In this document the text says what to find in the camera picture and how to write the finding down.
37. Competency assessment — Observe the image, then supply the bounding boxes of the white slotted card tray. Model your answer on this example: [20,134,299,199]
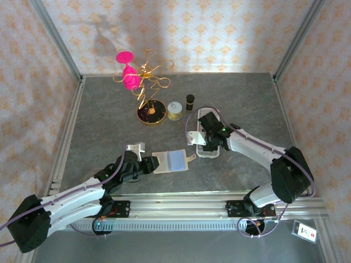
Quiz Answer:
[196,108,221,159]

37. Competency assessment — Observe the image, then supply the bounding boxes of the beige card holder blue pages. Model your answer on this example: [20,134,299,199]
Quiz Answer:
[151,149,197,174]

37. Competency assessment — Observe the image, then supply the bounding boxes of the white can yellow print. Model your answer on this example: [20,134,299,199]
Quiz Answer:
[166,101,184,121]

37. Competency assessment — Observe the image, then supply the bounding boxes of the pink flocked wine glass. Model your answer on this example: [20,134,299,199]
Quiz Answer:
[115,51,142,90]

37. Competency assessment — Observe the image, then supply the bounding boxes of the white badge in clear sleeve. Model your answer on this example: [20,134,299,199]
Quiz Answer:
[291,220,319,244]

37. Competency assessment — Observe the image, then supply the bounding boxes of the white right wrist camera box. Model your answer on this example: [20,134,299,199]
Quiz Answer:
[186,130,207,146]

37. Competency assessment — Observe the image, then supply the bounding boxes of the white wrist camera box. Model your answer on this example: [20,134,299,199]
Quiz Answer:
[125,141,146,162]
[186,130,207,146]

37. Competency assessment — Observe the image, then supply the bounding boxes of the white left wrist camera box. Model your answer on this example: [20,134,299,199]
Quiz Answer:
[125,141,146,162]

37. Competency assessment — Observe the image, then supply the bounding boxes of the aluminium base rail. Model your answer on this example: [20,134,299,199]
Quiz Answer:
[109,191,327,221]

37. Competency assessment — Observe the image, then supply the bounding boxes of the gold wire glass rack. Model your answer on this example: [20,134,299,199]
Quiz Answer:
[112,49,175,126]

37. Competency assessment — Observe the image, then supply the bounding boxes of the grey slotted cable duct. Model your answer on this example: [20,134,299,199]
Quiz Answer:
[70,220,247,232]

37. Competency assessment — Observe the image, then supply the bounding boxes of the aluminium table side rail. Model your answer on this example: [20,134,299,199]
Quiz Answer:
[45,78,86,198]
[273,75,313,192]

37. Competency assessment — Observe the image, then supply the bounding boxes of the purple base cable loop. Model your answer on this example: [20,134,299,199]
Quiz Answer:
[70,218,115,238]
[237,204,290,239]

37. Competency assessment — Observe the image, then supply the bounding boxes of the aluminium frame corner post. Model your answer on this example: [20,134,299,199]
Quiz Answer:
[29,0,84,83]
[273,0,327,82]

